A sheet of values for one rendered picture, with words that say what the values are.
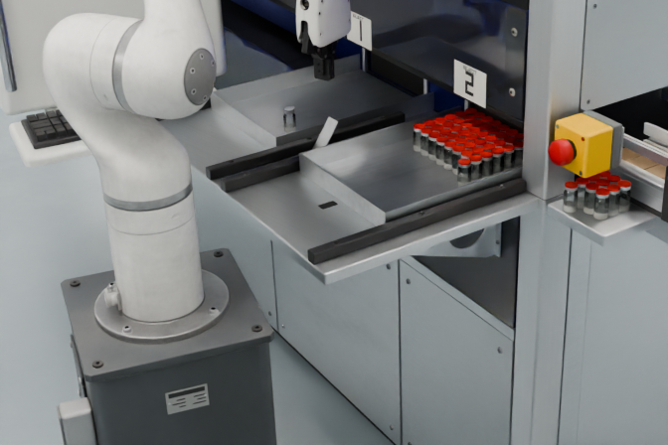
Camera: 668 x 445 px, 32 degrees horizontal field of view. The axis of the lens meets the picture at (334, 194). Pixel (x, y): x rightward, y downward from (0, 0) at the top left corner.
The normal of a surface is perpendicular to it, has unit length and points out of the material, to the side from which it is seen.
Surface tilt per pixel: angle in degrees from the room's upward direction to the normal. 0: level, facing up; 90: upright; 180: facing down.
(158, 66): 69
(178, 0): 59
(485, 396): 90
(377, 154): 0
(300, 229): 0
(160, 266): 90
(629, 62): 90
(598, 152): 90
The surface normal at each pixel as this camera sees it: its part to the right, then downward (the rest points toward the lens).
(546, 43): -0.85, 0.27
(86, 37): -0.33, -0.39
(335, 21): 0.82, 0.22
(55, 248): -0.04, -0.89
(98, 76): -0.46, 0.35
